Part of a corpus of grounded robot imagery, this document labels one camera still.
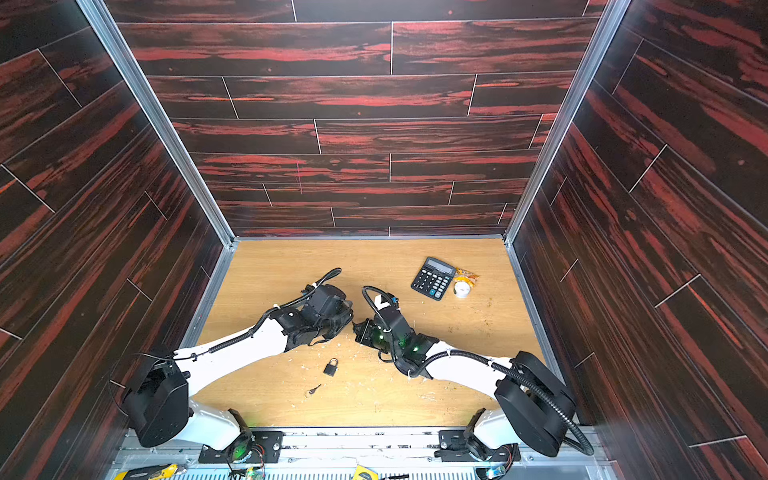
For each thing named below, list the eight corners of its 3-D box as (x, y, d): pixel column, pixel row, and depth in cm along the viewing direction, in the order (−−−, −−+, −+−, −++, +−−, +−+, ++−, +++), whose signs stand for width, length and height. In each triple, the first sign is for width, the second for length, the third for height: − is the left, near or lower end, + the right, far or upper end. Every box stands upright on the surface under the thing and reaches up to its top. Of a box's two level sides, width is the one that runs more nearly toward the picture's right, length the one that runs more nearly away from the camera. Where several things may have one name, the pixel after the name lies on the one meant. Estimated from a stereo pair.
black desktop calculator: (409, 288, 106) (409, 283, 104) (427, 260, 115) (428, 255, 113) (439, 302, 102) (440, 298, 100) (456, 272, 111) (458, 267, 109)
